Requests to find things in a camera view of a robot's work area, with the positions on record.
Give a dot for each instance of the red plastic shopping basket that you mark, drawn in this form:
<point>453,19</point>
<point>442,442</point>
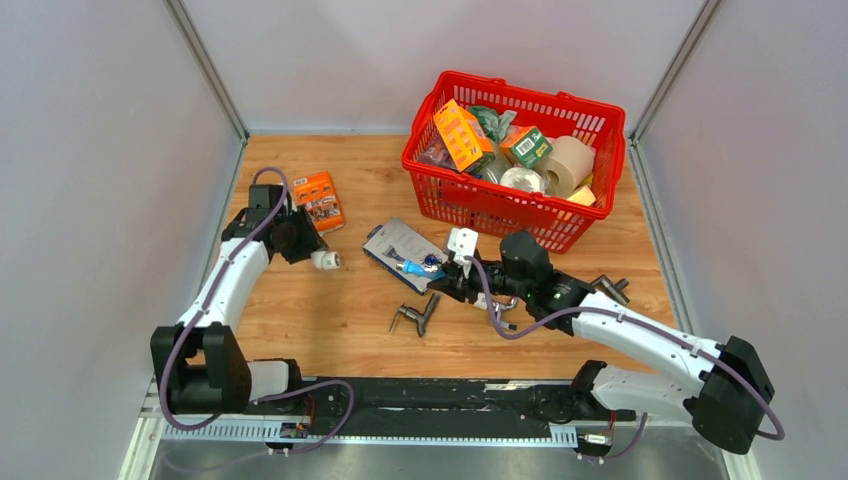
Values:
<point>497,158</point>

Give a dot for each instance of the yellow sponge block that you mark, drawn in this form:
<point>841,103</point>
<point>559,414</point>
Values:
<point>583,196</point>

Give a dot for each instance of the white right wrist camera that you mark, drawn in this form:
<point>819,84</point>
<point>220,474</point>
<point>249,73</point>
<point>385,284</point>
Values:
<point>461,242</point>

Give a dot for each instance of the orange carton box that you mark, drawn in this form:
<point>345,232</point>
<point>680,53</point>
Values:
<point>464,138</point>

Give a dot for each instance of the dark metal faucet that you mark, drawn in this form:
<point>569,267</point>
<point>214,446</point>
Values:
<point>613,289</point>
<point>419,318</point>

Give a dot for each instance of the white wrapped roll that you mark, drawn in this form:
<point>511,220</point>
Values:
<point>523,179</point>

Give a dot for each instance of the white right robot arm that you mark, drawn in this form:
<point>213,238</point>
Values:
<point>721,388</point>

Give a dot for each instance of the blue plastic water faucet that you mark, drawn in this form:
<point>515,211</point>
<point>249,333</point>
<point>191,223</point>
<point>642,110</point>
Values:
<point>419,267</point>

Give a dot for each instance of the orange blister pack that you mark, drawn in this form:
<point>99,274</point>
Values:
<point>317,194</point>

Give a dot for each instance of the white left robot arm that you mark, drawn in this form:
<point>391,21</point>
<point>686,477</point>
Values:
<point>198,363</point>

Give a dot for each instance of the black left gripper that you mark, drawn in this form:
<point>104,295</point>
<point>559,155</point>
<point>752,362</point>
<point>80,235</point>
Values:
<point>313,241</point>

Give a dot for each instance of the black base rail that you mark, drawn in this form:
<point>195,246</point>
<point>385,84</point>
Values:
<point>438,408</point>

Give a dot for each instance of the beige toilet paper roll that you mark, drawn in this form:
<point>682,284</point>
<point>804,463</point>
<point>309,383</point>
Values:
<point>568,164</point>

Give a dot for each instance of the dark metal faucet right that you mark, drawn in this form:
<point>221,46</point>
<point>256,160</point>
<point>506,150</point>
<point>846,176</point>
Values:
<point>613,289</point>

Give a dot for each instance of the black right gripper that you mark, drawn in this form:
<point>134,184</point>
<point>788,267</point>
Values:
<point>453,284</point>

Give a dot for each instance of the blue grey razor box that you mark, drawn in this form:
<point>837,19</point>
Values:
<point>394,240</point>

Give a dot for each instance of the green plastic bag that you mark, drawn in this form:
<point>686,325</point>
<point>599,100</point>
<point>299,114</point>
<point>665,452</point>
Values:
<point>495,125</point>

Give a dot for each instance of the white plastic pipe elbow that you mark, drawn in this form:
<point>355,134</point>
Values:
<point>325,260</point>

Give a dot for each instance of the green small box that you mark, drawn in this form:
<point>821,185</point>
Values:
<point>525,146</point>

